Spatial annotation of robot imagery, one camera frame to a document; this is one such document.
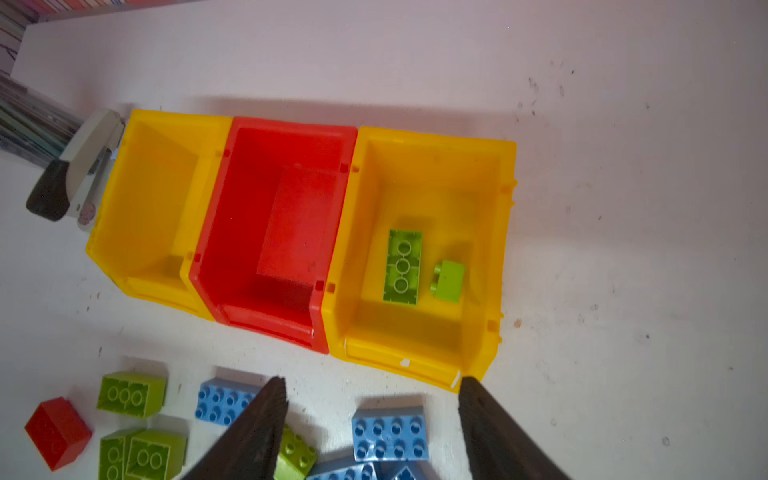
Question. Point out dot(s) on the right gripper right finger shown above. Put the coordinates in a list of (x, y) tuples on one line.
[(497, 447)]

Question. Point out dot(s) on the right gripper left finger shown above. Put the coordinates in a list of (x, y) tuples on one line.
[(250, 447)]

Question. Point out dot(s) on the small green brick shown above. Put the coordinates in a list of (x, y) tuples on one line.
[(448, 281)]

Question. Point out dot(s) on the green brick square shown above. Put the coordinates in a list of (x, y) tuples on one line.
[(155, 455)]

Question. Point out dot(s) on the green long brick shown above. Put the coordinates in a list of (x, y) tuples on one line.
[(132, 394)]

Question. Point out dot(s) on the right yellow bin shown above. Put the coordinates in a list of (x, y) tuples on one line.
[(458, 193)]

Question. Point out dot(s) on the yellow bin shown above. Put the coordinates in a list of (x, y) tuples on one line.
[(155, 203), (458, 193)]

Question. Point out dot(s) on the red brick far left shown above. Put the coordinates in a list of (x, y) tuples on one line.
[(58, 432)]

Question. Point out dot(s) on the red middle bin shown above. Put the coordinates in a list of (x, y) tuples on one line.
[(264, 251)]

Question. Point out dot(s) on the left yellow bin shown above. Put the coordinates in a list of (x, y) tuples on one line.
[(155, 203)]

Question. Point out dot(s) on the grey stapler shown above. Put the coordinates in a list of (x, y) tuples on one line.
[(73, 185)]

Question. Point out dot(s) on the cup of pencils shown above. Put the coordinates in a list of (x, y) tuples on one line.
[(34, 127)]

